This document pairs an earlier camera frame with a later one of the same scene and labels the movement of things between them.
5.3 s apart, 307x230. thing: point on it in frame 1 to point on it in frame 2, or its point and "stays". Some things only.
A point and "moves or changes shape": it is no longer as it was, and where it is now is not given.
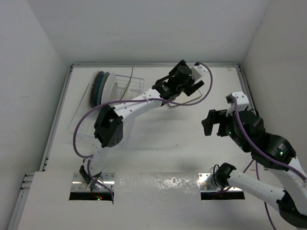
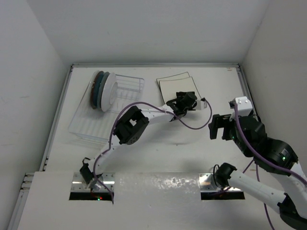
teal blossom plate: x=95 y=87 stays
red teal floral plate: x=110 y=88 stays
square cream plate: x=127 y=86 moves or changes shape
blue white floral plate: x=102 y=85 stays
